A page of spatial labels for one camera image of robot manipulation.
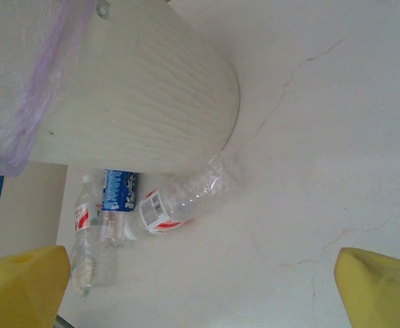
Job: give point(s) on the long red white label bottle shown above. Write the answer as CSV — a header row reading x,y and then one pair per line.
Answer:
x,y
186,198

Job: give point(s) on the purple plastic bin liner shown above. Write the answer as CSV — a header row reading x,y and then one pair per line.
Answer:
x,y
22,102

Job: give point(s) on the white ribbed plastic bin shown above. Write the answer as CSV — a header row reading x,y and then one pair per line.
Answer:
x,y
145,102

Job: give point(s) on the small metal eyelet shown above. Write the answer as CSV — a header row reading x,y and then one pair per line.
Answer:
x,y
99,12

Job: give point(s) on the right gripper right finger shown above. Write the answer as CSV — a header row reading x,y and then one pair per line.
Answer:
x,y
381,294

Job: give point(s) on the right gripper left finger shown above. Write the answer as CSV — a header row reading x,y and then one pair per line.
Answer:
x,y
18,294

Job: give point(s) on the blue label bottle white cap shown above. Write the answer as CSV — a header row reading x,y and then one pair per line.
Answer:
x,y
117,191

